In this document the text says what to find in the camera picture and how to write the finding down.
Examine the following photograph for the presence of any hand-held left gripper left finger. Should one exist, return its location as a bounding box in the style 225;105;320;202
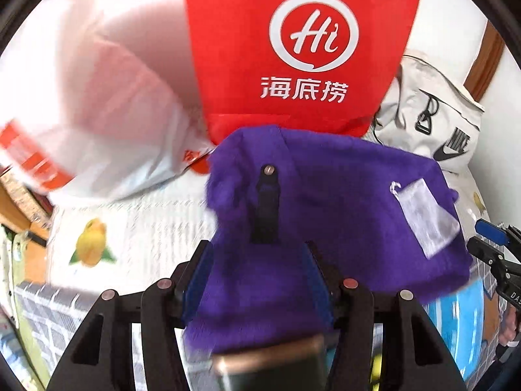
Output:
47;240;213;391

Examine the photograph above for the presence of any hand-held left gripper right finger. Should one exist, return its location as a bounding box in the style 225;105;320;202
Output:
305;241;469;391

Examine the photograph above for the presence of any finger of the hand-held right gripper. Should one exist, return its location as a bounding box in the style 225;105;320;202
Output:
466;236;509;274
474;219;521;250

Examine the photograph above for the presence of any purple fuzzy sweater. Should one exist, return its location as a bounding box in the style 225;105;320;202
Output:
183;126;475;355

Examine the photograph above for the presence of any blue cardboard box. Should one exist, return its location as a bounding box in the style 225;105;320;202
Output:
423;281;489;381

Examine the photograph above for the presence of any grey fabric bag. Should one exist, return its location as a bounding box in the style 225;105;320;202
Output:
372;51;487;174

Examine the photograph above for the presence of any grey checked blanket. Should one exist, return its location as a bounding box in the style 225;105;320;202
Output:
12;269;505;391

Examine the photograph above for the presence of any white plastic shopping bag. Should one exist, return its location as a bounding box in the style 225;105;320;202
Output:
0;0;216;200

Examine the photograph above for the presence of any wooden headboard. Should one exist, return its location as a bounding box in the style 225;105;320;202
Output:
0;167;53;249

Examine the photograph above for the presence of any red paper bag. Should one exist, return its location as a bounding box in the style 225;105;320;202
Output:
181;0;424;137

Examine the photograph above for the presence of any wooden door frame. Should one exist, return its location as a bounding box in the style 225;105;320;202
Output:
464;20;507;102

